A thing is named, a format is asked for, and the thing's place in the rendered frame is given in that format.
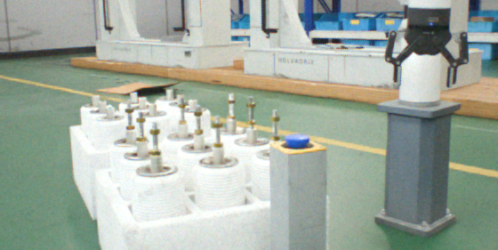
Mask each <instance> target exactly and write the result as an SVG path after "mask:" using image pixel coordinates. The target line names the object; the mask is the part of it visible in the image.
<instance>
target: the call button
mask: <svg viewBox="0 0 498 250"><path fill-rule="evenodd" d="M285 142H286V143H287V146H289V147H294V148H301V147H306V146H308V143H309V136H308V135H306V134H300V133H295V134H289V135H287V136H286V137H285Z"/></svg>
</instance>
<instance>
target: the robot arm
mask: <svg viewBox="0 0 498 250"><path fill-rule="evenodd" d="M398 1H399V2H401V4H403V5H408V13H407V19H406V20H403V21H402V25H401V32H399V31H395V30H394V29H391V30H390V33H389V37H388V41H387V45H386V49H385V54H384V60H385V61H387V62H389V63H391V64H392V65H393V66H394V67H393V81H394V82H395V83H397V86H399V104H401V105H404V106H410V107H434V106H437V105H438V104H439V103H440V84H441V54H443V57H444V58H445V59H446V61H448V62H449V63H450V66H449V67H448V69H447V79H446V86H447V88H452V85H455V83H456V71H457V68H458V67H459V66H461V65H463V64H467V63H468V62H469V61H470V60H469V41H468V33H467V32H465V31H463V30H461V31H459V32H456V33H450V30H449V23H450V14H451V5H452V0H398ZM400 38H401V53H400V54H399V55H398V56H397V58H395V57H393V56H392V54H393V50H394V46H395V43H396V42H398V41H399V39H400ZM451 38H453V39H454V41H455V42H456V43H457V44H459V58H457V59H455V58H454V56H453V55H451V53H450V52H449V51H448V49H447V48H446V45H447V44H448V43H449V42H450V40H451Z"/></svg>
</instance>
